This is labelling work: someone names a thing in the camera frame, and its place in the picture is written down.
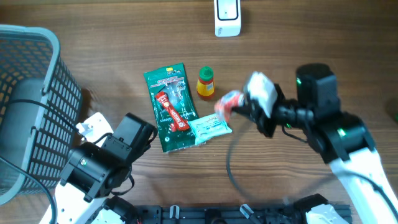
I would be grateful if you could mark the white barcode scanner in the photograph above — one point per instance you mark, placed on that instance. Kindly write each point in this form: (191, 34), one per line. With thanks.
(227, 18)

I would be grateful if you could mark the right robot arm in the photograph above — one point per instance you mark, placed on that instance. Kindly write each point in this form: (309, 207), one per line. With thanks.
(341, 139)

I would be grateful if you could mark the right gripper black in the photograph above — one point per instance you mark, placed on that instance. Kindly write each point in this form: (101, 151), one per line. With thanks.
(257, 113)

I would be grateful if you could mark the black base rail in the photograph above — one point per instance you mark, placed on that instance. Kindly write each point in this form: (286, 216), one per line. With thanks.
(175, 214)

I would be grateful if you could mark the red white small box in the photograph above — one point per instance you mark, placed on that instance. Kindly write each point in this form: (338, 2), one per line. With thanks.
(224, 106)

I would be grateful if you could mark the red sauce bottle green cap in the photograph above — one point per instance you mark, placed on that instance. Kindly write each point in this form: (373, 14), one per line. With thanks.
(205, 83)

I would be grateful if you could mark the grey mesh shopping basket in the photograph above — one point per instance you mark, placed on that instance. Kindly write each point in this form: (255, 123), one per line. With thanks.
(40, 102)

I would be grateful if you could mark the teal wet wipes pack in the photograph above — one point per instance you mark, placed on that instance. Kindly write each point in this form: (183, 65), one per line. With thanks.
(208, 127)

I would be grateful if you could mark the green 3M gloves packet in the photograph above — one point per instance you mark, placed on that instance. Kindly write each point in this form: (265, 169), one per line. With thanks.
(173, 81)

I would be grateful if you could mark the red white snack packet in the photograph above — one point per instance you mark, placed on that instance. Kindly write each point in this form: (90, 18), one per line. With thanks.
(178, 124)

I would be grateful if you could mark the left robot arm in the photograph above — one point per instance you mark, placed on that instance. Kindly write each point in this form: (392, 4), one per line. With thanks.
(87, 190)

